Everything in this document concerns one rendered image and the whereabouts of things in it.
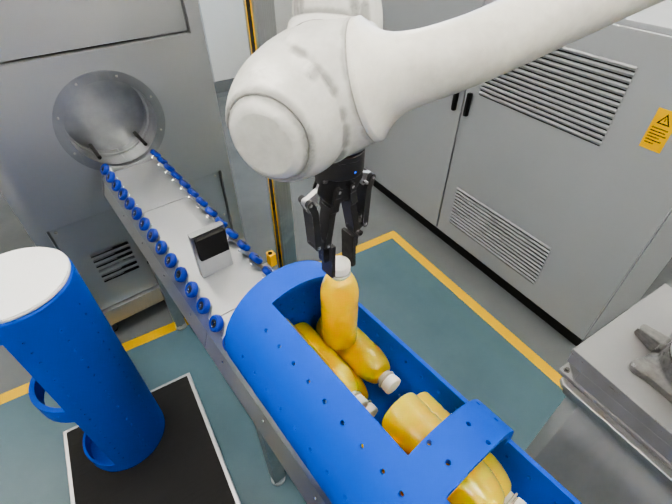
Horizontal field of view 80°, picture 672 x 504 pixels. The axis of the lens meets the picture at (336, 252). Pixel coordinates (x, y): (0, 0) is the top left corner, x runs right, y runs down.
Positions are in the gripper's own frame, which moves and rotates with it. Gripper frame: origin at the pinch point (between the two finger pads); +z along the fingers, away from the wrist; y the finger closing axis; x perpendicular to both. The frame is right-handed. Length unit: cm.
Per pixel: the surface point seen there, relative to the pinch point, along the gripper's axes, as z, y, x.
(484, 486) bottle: 12.0, 5.5, 37.4
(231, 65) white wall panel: 101, -176, -415
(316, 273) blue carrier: 9.4, 0.6, -6.3
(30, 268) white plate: 27, 48, -71
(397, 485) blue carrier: 11.2, 14.6, 30.3
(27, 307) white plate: 27, 51, -56
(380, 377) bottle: 25.9, -1.2, 11.6
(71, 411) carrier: 69, 59, -56
